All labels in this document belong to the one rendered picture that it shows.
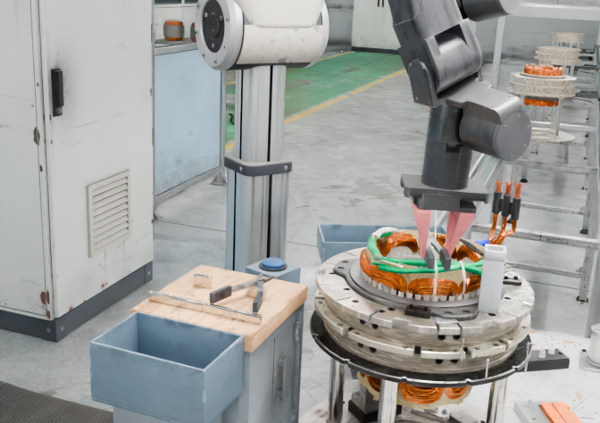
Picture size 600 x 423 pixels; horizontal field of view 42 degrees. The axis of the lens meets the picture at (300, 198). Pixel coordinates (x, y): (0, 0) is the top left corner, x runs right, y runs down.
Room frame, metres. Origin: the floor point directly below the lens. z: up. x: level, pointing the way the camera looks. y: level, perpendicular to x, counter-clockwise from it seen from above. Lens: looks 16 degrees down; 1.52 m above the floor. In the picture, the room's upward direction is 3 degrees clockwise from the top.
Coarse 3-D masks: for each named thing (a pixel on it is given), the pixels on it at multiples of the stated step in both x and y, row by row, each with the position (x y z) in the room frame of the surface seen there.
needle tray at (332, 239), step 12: (324, 228) 1.42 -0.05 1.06; (336, 228) 1.42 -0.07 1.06; (348, 228) 1.43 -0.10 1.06; (360, 228) 1.43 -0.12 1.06; (372, 228) 1.43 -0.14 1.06; (408, 228) 1.44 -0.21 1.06; (432, 228) 1.44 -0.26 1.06; (444, 228) 1.43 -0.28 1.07; (324, 240) 1.33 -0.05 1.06; (336, 240) 1.42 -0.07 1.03; (348, 240) 1.43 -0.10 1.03; (360, 240) 1.43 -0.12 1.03; (324, 252) 1.32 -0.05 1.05; (336, 252) 1.32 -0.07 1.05
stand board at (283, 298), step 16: (192, 272) 1.14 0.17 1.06; (208, 272) 1.15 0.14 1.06; (224, 272) 1.15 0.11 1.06; (240, 272) 1.15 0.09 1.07; (176, 288) 1.08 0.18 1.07; (192, 288) 1.08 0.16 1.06; (208, 288) 1.08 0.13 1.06; (272, 288) 1.09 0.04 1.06; (288, 288) 1.10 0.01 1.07; (304, 288) 1.10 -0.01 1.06; (144, 304) 1.01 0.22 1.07; (160, 304) 1.02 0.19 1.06; (224, 304) 1.03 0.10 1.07; (240, 304) 1.03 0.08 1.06; (272, 304) 1.03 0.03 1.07; (288, 304) 1.04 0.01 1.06; (192, 320) 0.97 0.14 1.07; (208, 320) 0.97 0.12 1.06; (224, 320) 0.97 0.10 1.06; (272, 320) 0.99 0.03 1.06; (256, 336) 0.94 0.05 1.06
